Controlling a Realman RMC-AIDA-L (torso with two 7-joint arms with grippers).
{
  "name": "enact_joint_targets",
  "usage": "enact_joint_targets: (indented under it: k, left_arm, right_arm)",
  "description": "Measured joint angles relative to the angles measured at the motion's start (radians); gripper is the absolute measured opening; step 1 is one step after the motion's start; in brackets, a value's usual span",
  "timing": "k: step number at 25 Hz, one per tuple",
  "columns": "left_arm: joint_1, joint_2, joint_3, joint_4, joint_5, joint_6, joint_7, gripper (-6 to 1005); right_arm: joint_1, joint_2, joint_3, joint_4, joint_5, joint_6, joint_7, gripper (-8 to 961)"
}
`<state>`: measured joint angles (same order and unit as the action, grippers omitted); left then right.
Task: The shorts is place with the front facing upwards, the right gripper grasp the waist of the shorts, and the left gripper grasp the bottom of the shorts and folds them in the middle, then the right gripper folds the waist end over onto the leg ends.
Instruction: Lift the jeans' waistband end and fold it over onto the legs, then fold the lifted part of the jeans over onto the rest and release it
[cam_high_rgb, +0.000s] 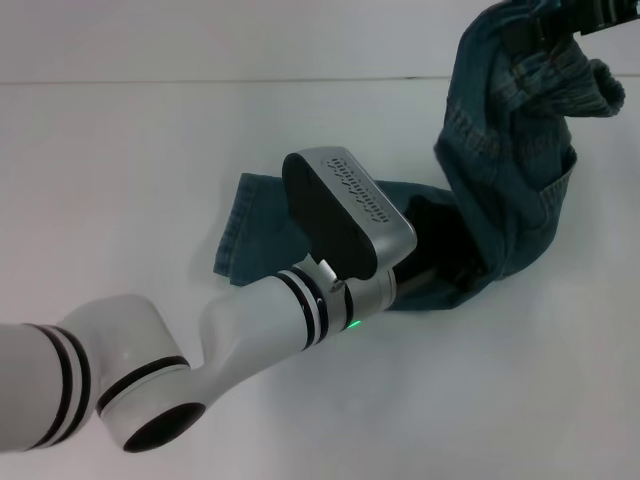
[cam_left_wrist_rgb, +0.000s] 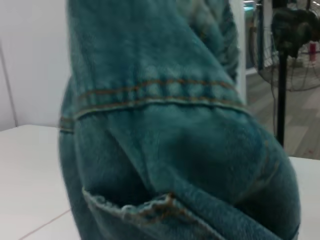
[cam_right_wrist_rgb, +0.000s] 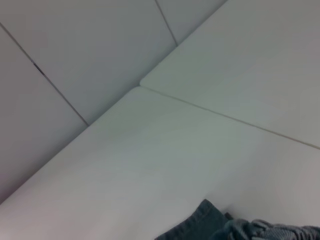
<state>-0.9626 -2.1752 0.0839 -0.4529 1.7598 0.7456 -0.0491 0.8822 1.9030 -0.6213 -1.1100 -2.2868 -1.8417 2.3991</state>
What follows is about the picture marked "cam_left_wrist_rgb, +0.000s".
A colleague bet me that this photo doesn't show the small red object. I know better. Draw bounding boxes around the small red object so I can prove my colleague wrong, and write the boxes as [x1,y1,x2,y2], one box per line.
[309,41,318,61]

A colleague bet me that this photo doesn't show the blue denim shorts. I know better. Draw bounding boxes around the blue denim shorts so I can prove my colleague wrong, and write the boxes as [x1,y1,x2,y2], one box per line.
[57,0,302,240]

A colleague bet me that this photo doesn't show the black standing fan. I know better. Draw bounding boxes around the black standing fan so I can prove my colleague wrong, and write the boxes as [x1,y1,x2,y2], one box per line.
[249,0,320,148]

